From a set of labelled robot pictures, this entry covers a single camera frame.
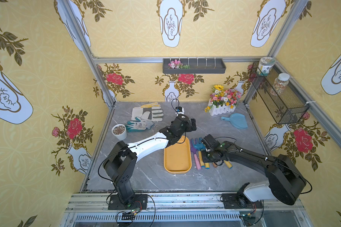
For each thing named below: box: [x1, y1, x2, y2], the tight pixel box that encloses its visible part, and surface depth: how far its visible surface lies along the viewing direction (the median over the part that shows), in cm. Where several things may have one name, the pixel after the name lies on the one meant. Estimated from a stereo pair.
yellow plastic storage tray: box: [163, 135, 192, 175], surface depth 88 cm
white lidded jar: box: [257, 56, 276, 77], surface depth 87 cm
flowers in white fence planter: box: [204, 84, 242, 116], surface depth 106 cm
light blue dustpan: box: [220, 113, 248, 129], surface depth 111 cm
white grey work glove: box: [130, 102, 164, 122], surface depth 116 cm
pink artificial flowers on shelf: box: [168, 59, 191, 70], surface depth 89 cm
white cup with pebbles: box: [111, 123, 127, 141], surface depth 97 cm
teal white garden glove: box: [125, 116, 155, 132], surface depth 108 cm
